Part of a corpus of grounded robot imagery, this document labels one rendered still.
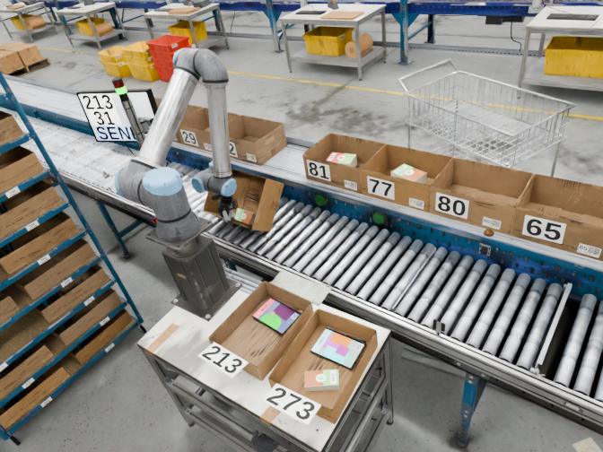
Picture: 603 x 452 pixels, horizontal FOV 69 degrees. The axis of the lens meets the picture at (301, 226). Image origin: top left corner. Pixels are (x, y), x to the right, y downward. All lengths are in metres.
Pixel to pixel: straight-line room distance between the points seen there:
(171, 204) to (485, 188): 1.57
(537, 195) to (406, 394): 1.25
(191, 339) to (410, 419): 1.23
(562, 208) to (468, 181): 0.45
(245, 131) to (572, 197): 2.12
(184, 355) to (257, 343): 0.33
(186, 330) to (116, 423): 1.00
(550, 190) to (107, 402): 2.73
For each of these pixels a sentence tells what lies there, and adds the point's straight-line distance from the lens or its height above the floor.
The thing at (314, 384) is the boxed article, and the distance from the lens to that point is 1.80.
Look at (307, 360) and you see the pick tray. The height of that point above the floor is 0.76.
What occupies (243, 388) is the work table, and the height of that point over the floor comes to 0.75.
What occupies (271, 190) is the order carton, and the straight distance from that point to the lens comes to 2.45.
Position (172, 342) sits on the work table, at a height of 0.75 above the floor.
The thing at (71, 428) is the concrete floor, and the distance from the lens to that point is 3.15.
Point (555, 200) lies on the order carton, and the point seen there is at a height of 0.93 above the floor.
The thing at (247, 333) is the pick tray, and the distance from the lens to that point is 2.04.
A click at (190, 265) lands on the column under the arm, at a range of 2.00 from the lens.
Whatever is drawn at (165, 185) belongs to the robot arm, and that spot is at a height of 1.43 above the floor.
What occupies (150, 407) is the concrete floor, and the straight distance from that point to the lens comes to 2.97.
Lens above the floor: 2.30
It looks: 38 degrees down
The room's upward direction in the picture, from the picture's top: 11 degrees counter-clockwise
